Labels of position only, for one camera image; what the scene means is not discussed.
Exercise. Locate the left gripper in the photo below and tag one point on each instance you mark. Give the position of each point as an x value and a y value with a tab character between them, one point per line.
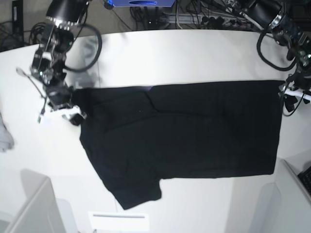
302	80

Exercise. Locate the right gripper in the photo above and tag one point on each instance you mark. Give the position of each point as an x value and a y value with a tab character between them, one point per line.
60	98

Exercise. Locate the black T-shirt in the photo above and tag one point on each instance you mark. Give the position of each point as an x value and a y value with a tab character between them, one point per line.
137	136

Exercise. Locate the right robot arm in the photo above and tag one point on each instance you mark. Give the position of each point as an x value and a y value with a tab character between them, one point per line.
48	66

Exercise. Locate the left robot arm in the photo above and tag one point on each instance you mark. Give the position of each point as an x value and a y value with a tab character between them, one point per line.
268	17

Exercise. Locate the grey cloth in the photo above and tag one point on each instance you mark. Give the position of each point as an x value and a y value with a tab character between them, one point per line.
6	139

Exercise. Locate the black keyboard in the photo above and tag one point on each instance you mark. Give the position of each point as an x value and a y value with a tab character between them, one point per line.
305	178

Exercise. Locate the white bin left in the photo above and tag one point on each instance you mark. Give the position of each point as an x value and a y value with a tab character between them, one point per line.
28	204

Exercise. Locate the white bin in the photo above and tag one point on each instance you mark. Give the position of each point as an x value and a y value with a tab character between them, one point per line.
283	206
28	204

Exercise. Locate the white bin right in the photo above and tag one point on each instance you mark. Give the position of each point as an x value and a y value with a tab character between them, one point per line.
283	206

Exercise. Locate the white label plate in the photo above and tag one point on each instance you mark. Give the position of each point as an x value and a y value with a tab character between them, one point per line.
127	222

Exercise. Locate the blue box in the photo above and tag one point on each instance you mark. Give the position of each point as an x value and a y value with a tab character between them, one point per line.
143	3

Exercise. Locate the black flat panel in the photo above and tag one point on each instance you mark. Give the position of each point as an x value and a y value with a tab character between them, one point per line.
17	17

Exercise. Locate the white power strip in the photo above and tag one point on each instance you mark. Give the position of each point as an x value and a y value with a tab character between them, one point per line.
202	20

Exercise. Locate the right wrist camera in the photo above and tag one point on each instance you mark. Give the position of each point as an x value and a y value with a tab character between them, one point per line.
45	119

